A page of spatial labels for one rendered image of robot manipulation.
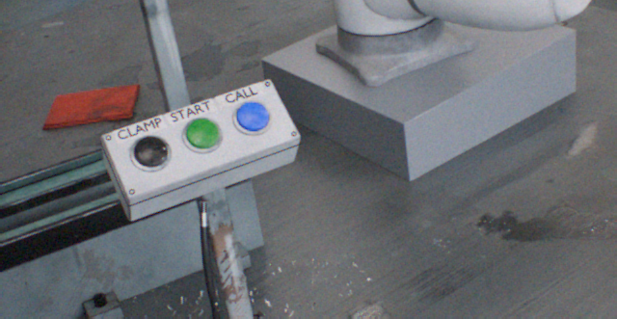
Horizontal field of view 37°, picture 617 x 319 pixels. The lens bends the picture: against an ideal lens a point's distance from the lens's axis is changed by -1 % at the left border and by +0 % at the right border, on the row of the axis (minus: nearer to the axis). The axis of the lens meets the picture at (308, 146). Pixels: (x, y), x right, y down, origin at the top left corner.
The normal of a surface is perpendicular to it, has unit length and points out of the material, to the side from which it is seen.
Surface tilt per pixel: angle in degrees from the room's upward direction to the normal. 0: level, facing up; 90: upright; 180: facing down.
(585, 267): 0
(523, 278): 0
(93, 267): 90
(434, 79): 2
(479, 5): 102
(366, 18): 98
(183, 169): 36
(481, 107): 90
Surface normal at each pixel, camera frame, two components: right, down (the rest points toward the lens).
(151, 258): 0.44, 0.39
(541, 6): -0.20, 0.70
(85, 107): -0.15, -0.87
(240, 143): 0.15, -0.48
